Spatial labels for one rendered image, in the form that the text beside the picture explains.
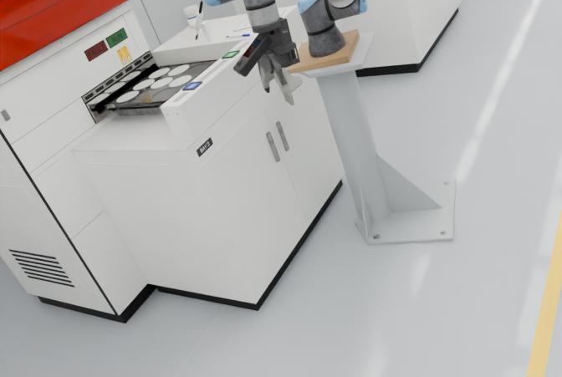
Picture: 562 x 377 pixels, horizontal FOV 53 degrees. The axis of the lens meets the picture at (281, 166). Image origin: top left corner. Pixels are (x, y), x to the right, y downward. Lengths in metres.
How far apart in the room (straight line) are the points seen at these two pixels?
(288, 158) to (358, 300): 0.67
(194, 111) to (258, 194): 0.49
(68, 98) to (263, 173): 0.83
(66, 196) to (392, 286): 1.35
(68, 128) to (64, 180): 0.21
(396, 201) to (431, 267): 0.40
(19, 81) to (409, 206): 1.69
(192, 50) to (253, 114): 0.48
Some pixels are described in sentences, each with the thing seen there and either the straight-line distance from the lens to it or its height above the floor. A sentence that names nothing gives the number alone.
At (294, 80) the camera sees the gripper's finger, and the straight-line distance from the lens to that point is 1.42.
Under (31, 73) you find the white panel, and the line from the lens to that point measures 2.35.
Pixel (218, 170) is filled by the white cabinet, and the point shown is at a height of 0.67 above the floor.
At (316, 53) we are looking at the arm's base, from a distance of 2.25.
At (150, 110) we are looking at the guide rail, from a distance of 2.39.
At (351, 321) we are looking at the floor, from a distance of 2.24.
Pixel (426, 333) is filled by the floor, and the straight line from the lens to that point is 2.14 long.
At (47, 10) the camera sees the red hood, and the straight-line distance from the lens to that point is 2.37.
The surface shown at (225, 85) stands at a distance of 2.12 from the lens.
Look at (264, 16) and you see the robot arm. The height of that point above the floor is 1.26.
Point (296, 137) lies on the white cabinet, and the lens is 2.50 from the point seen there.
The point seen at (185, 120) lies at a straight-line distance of 1.96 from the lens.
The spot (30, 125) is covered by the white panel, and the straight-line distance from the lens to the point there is 2.33.
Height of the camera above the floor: 1.59
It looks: 28 degrees down
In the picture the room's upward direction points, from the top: 20 degrees counter-clockwise
